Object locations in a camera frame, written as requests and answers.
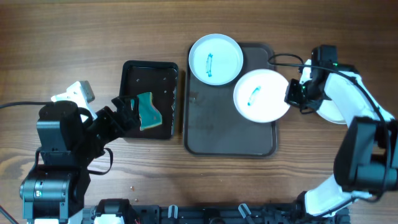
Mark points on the teal yellow sponge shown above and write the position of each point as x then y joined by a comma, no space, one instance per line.
149,115

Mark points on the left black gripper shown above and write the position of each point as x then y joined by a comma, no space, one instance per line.
130,117

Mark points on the white plate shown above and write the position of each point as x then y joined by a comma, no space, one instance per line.
215,59
259,96
329,111

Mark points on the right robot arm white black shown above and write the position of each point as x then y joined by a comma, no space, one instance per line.
365,166

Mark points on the brown serving tray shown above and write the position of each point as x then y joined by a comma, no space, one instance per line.
212,126

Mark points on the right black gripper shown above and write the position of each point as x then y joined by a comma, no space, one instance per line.
291,98

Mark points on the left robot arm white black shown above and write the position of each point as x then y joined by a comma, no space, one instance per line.
70,140

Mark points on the black water tray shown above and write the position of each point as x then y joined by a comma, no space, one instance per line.
160,79

